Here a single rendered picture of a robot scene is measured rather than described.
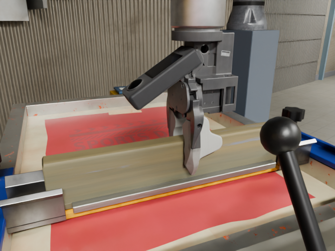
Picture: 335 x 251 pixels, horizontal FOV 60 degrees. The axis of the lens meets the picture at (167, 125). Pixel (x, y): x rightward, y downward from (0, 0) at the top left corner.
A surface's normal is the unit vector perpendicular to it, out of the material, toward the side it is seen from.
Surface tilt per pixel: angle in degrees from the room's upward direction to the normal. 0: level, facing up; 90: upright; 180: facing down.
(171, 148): 90
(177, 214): 0
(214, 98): 90
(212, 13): 90
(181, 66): 92
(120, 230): 0
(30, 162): 0
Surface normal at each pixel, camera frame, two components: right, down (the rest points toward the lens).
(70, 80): 0.66, 0.26
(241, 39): -0.76, 0.22
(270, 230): 0.00, -0.94
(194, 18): -0.10, 0.34
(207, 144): 0.38, 0.18
